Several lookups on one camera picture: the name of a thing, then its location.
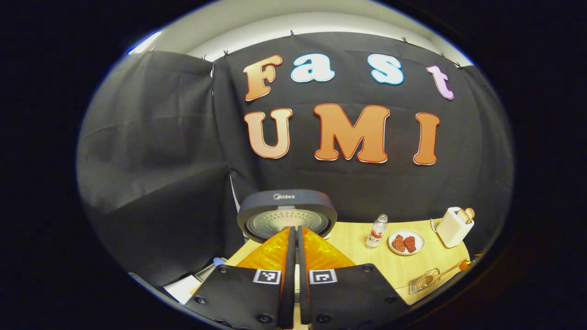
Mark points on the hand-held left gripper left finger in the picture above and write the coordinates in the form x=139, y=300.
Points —
x=289, y=275

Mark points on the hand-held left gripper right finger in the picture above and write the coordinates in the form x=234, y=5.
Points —
x=303, y=275

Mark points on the dark grey rice cooker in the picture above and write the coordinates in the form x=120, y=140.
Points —
x=286, y=211

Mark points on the clear chopstick holder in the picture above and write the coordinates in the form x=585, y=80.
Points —
x=422, y=283

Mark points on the blue round cap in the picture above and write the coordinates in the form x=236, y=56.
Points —
x=219, y=261

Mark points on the clear red label bottle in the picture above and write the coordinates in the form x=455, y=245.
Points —
x=376, y=233

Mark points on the red meat piece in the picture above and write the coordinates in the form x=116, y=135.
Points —
x=398, y=243
x=410, y=244

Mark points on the white box with grille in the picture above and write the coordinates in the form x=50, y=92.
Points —
x=183, y=288

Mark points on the white round plate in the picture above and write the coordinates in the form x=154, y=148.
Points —
x=407, y=231

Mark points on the white toaster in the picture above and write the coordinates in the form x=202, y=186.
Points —
x=451, y=231

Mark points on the toasted bread slice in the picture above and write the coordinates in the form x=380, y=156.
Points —
x=463, y=217
x=470, y=213

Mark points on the black backdrop cloth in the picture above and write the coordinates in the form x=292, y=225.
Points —
x=151, y=160

